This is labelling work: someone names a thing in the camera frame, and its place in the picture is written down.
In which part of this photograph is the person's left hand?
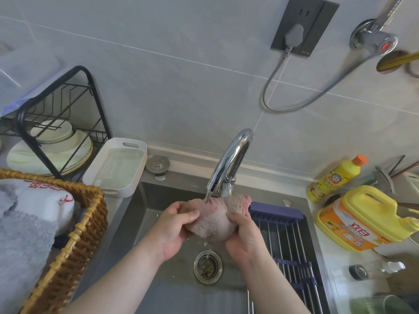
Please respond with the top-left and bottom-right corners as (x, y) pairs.
(141, 201), (201, 262)

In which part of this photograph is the person's right hand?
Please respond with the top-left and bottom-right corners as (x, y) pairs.
(225, 211), (272, 269)

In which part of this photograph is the pink dish cloth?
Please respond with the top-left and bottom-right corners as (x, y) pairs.
(183, 194), (253, 245)

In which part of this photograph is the person's left forearm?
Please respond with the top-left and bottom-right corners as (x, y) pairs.
(62, 238), (164, 314)

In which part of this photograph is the person's right forearm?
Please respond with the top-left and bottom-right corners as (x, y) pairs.
(242, 255), (312, 314)

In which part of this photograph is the white countertop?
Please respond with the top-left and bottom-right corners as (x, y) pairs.
(75, 145), (419, 314)

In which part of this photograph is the dark sink drain basket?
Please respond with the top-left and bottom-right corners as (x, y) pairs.
(247, 201), (331, 314)

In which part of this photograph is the round metal sink drain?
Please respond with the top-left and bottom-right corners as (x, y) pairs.
(193, 249), (224, 286)

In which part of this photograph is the steel sink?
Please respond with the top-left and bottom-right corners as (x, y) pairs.
(75, 170), (338, 314)

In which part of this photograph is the small grey sink plug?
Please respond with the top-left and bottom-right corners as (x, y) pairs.
(145, 155), (171, 174)

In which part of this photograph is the orange woven basket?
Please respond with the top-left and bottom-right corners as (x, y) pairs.
(0, 168), (109, 314)

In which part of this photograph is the chrome faucet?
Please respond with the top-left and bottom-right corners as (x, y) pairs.
(206, 128), (254, 198)

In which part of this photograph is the orange cap yellow bottle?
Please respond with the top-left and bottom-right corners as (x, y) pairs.
(306, 154), (369, 203)

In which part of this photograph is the yellow detergent bottle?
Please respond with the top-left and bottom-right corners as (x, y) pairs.
(315, 185), (419, 253)

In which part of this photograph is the white plate stack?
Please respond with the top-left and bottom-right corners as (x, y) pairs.
(6, 129), (93, 177)

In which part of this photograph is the small dark liquid spray bottle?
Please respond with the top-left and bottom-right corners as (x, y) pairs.
(348, 260), (406, 282)

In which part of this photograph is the green tinted ribbed glass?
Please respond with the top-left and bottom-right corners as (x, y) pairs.
(350, 292), (416, 314)

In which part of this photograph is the grey white cloth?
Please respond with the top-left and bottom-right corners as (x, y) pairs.
(0, 189), (59, 314)

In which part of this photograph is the white ceramic bowl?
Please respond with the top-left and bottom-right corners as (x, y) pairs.
(30, 119), (74, 144)

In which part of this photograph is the dark chopstick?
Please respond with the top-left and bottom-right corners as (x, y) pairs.
(388, 155), (406, 175)

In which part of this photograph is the beige utensil holder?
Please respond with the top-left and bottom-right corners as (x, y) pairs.
(392, 173), (419, 206)

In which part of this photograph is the brown chopstick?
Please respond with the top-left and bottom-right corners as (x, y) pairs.
(391, 160), (419, 179)

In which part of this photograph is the pale blue plastic bag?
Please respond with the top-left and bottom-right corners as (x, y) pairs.
(0, 45), (66, 118)

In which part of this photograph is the chrome valve red dot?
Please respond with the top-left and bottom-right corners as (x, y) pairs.
(349, 18), (398, 56)

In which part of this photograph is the black wire rack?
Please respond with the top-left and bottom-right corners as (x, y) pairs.
(0, 65), (112, 180)

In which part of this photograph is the grey power cable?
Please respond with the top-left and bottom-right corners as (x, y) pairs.
(261, 24), (380, 113)

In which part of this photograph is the dark wall socket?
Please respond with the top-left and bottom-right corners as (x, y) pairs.
(271, 0), (340, 58)

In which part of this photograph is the yellow gas hose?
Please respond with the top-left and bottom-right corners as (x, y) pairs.
(376, 50), (419, 74)

